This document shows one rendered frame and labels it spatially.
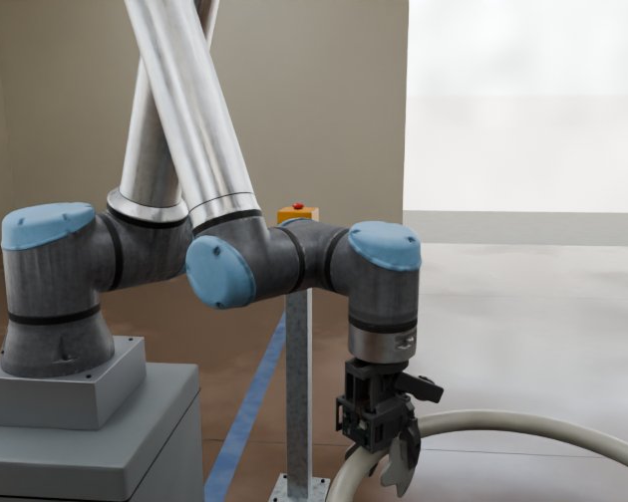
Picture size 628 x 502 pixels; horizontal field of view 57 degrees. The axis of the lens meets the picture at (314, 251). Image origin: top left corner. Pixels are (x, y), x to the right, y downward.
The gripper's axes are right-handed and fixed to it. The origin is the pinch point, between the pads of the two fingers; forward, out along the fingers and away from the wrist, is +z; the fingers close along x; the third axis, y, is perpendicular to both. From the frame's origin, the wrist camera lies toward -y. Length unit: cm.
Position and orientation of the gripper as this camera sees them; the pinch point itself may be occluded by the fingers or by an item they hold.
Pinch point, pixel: (388, 476)
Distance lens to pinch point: 90.2
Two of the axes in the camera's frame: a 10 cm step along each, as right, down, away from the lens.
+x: 6.4, 2.0, -7.4
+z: 0.0, 9.7, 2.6
